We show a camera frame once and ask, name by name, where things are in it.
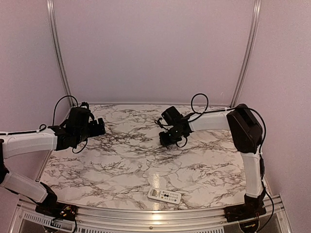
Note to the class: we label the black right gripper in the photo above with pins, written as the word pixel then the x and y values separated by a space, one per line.
pixel 164 141

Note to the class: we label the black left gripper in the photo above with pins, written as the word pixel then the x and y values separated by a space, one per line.
pixel 96 132

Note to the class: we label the white remote control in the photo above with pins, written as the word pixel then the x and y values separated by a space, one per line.
pixel 164 195

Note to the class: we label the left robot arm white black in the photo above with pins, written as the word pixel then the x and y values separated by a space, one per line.
pixel 79 127

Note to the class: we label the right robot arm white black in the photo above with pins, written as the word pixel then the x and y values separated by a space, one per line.
pixel 247 133

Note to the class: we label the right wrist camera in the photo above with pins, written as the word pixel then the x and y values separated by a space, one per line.
pixel 158 122

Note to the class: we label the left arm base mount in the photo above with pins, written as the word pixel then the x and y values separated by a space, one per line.
pixel 59 211

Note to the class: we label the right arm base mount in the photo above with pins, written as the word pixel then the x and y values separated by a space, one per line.
pixel 242 212

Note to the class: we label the front aluminium rail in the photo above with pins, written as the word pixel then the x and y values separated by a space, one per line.
pixel 106 220

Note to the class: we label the left aluminium frame post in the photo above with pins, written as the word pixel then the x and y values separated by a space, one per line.
pixel 57 47

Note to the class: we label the aluminium frame post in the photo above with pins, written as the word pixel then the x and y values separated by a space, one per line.
pixel 57 47
pixel 248 52

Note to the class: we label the right aluminium frame post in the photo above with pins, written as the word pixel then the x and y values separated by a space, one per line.
pixel 248 52

